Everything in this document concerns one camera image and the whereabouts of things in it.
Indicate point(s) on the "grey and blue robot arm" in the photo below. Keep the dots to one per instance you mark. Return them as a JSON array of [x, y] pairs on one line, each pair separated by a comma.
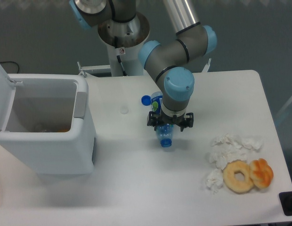
[[165, 64]]

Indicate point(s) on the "blue plastic water bottle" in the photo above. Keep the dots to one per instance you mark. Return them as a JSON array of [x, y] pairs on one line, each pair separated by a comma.
[[164, 132]]

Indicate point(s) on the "small crumpled white tissue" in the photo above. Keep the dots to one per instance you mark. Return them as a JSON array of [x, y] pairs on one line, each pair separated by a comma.
[[214, 180]]

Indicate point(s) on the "blue bottle cap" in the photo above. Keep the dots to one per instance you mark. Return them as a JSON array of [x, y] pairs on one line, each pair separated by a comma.
[[146, 100]]

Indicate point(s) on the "black device at table edge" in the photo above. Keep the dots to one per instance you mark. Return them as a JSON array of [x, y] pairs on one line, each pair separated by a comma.
[[286, 202]]

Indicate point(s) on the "plain ring donut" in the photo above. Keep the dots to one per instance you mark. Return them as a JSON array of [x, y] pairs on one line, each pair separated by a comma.
[[236, 176]]

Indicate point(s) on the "large crumpled white tissue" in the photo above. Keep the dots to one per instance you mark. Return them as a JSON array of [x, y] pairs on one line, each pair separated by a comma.
[[228, 148]]

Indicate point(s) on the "small white round cap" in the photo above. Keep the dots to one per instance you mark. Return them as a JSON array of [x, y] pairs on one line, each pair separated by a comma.
[[124, 110]]

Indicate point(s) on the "orange glazed twisted pastry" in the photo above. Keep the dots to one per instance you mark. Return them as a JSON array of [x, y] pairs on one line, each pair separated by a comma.
[[261, 173]]

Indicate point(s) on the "white open trash bin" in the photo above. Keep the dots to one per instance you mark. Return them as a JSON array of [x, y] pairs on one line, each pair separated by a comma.
[[46, 123]]

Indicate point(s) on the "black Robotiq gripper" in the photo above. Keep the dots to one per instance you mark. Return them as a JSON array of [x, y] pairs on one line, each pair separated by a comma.
[[154, 120]]

